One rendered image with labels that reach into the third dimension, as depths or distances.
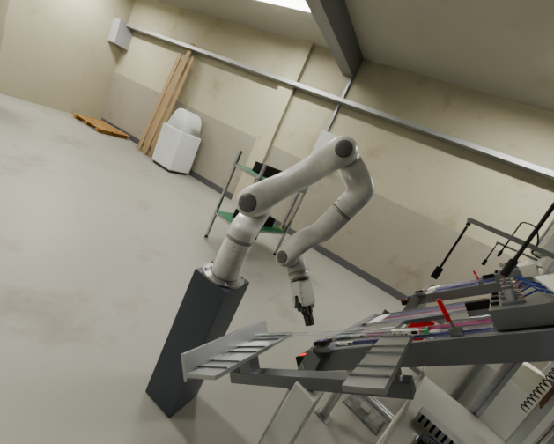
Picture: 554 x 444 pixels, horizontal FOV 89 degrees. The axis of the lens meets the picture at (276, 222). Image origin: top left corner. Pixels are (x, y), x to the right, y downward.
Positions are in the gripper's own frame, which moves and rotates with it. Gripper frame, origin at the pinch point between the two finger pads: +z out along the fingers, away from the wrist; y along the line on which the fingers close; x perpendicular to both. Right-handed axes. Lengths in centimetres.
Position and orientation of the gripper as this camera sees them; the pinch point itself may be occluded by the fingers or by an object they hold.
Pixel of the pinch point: (308, 320)
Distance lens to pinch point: 114.3
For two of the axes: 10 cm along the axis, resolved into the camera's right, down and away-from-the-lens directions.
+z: 2.0, 9.4, -2.6
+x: 7.6, -3.2, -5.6
